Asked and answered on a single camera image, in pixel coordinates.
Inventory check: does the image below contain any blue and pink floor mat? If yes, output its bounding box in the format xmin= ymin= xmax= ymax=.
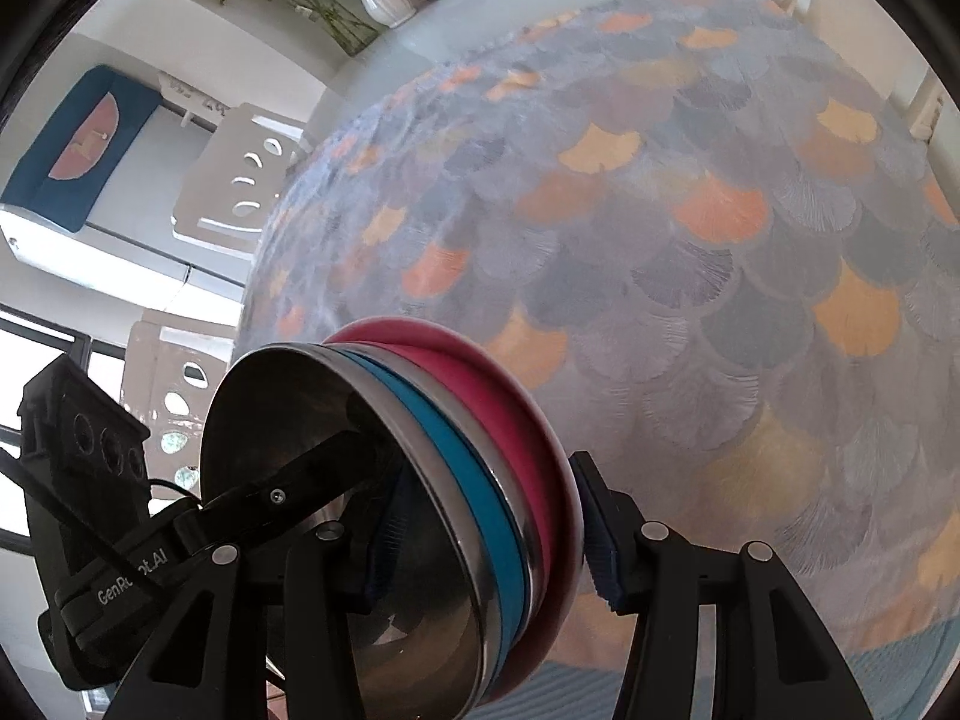
xmin=0 ymin=63 xmax=163 ymax=234

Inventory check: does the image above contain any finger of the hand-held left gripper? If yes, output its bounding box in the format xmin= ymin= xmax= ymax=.
xmin=197 ymin=426 xmax=389 ymax=547

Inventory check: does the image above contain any black cable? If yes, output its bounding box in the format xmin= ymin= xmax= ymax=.
xmin=0 ymin=448 xmax=197 ymax=595

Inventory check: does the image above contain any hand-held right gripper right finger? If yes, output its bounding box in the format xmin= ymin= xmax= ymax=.
xmin=568 ymin=451 xmax=856 ymax=720

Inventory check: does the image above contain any fan-patterned grey orange tablecloth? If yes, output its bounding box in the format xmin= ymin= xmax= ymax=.
xmin=232 ymin=0 xmax=960 ymax=662

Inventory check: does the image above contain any blue steel-lined bowl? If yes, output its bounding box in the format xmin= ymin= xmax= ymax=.
xmin=199 ymin=343 xmax=532 ymax=720

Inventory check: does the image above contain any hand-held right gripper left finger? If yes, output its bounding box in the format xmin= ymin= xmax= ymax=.
xmin=97 ymin=463 xmax=411 ymax=720

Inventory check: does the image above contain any magenta steel-lined bowl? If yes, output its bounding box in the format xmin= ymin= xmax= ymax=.
xmin=351 ymin=331 xmax=565 ymax=665

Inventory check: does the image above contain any pale pink bowl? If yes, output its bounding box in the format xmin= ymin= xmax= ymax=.
xmin=325 ymin=317 xmax=587 ymax=701

